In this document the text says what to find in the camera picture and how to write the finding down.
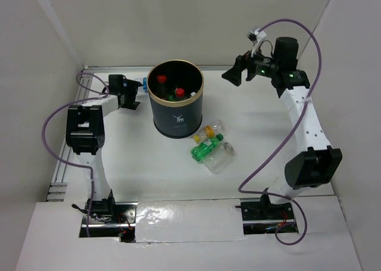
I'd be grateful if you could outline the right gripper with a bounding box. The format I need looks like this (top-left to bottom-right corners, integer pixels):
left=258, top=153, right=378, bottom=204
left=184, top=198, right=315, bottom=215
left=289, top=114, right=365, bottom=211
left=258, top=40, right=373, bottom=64
left=222, top=42, right=280, bottom=86

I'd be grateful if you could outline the blue label water bottle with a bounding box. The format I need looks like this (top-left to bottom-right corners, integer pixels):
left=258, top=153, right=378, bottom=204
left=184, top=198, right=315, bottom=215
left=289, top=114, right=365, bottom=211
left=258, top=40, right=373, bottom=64
left=133, top=77, right=148, bottom=93

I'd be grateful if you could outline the red cap drink bottle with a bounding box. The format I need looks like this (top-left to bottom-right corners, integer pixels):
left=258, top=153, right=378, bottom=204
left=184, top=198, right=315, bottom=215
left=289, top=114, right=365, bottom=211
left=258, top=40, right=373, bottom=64
left=157, top=75, right=167, bottom=100

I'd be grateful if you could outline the red label water bottle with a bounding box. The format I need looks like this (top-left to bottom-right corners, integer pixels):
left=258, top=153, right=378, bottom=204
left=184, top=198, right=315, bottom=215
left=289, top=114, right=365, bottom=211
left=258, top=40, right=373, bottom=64
left=174, top=88, right=193, bottom=101

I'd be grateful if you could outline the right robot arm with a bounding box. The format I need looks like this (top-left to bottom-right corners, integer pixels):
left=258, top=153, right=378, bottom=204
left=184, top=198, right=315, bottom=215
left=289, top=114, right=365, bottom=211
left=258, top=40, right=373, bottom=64
left=222, top=37, right=342, bottom=219

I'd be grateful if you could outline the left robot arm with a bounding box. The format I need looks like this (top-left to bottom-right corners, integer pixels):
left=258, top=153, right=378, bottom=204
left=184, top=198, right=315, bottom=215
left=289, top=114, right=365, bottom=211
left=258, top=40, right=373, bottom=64
left=65, top=74, right=147, bottom=223

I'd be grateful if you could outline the dark green round bin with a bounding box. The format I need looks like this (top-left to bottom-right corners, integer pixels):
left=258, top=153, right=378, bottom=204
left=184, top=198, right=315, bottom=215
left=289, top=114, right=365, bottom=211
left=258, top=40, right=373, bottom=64
left=147, top=60, right=204, bottom=139

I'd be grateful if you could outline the small yellow cap bottle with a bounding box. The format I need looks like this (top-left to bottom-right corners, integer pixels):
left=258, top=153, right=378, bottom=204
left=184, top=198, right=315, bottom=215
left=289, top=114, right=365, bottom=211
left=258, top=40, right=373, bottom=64
left=193, top=120, right=226, bottom=144

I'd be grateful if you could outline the green bottle with cap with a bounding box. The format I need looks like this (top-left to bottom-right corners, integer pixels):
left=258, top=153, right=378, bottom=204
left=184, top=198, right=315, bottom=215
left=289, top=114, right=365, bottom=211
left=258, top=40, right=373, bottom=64
left=190, top=133, right=224, bottom=162

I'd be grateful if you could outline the clear plastic jar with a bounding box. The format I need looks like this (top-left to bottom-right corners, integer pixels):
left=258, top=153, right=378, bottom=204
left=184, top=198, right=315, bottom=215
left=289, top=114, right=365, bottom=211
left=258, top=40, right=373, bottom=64
left=204, top=142, right=235, bottom=174

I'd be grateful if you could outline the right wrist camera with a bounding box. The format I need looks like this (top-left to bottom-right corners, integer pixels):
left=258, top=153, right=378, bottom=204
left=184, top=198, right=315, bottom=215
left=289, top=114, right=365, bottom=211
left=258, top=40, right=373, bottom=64
left=247, top=28, right=267, bottom=46

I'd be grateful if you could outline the aluminium frame rail back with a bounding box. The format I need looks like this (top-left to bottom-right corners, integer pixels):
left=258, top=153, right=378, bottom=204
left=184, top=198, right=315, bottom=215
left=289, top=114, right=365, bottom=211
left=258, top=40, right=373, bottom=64
left=83, top=64, right=295, bottom=73

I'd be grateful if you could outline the aluminium frame rail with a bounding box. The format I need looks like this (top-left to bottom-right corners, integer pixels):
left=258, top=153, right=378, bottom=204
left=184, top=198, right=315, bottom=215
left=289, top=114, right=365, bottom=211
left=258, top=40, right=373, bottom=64
left=83, top=64, right=295, bottom=73
left=46, top=68, right=95, bottom=202

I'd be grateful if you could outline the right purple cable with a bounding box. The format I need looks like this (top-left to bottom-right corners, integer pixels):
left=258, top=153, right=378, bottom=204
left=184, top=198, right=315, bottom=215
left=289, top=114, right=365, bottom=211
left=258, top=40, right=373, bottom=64
left=239, top=18, right=323, bottom=246

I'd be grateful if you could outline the aluminium frame rail left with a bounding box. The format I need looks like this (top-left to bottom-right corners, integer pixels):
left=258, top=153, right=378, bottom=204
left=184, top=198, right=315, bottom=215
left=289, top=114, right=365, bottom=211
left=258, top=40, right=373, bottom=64
left=46, top=68, right=95, bottom=202

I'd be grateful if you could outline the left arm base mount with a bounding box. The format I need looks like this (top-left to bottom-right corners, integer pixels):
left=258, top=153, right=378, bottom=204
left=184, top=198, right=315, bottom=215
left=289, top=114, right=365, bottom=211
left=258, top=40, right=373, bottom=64
left=71, top=202, right=138, bottom=243

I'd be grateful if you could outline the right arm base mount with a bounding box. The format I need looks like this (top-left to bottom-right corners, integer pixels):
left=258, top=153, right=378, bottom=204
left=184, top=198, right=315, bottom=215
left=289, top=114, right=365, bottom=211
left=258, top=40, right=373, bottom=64
left=235, top=195, right=298, bottom=235

